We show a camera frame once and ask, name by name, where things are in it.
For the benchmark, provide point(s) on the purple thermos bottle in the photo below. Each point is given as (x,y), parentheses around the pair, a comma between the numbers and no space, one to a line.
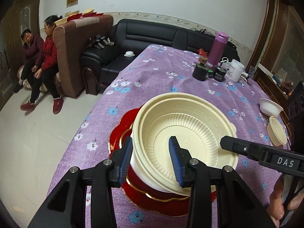
(217,49)

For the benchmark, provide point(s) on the purple floral tablecloth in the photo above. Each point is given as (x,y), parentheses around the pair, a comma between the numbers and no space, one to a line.
(154,76)

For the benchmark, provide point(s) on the small white bowl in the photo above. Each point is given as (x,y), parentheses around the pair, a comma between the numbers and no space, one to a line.
(269,106)
(129,54)

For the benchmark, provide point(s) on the wooden door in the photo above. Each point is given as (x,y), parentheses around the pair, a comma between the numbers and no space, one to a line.
(14,52)

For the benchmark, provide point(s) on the large red ribbed plate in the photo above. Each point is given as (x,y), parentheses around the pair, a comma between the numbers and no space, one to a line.
(161,206)

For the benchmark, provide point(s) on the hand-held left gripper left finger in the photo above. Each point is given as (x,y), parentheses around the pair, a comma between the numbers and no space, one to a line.
(127,159)

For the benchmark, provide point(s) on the wooden brick-pattern cabinet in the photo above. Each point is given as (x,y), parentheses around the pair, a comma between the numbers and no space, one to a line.
(266,83)

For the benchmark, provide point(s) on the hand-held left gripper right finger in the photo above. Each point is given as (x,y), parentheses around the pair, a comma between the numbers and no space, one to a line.
(174,161)

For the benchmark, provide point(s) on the black leather sofa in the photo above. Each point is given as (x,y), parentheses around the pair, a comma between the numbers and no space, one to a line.
(147,33)

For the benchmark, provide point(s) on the white cloth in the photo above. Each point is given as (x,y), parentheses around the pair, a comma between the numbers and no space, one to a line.
(244,77)

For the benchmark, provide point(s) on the black tea cup with lid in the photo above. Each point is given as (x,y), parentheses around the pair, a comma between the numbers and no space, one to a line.
(200,73)

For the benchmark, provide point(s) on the small cream bowl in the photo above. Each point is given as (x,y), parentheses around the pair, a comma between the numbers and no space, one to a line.
(276,129)

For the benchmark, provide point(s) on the person's right hand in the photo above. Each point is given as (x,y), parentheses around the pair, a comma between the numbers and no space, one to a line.
(275,204)

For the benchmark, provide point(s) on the large white bowl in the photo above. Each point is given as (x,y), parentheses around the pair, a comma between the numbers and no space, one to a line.
(142,171)

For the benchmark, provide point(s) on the large cream bowl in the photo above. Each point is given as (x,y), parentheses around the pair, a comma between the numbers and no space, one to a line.
(201,128)

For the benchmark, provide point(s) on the small red scalloped plate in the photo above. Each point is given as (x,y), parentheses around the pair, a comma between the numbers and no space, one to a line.
(136,181)

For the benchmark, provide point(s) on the white plastic jar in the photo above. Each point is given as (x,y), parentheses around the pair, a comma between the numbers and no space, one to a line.
(235,71)

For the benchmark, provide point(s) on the brown armchair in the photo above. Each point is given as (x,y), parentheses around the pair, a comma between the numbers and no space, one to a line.
(76,59)

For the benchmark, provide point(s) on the red bag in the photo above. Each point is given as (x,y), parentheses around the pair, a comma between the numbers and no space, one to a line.
(203,51)

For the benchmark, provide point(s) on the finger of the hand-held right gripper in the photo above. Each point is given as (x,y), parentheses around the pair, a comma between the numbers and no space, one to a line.
(237,147)

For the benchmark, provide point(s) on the green packet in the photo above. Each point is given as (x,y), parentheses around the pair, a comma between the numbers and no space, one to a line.
(210,71)

